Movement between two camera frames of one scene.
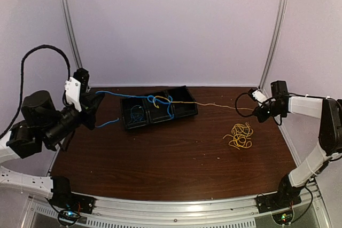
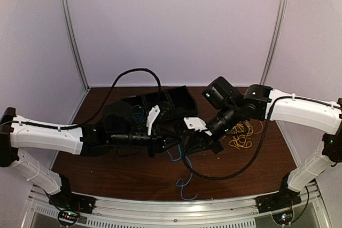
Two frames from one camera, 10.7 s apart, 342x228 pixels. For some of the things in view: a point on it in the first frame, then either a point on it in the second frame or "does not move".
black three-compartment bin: (175, 103) does not move
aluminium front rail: (117, 212) does not move
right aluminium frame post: (280, 28) does not move
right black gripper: (262, 117) → (203, 141)
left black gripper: (90, 102) → (157, 141)
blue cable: (150, 99) → (180, 154)
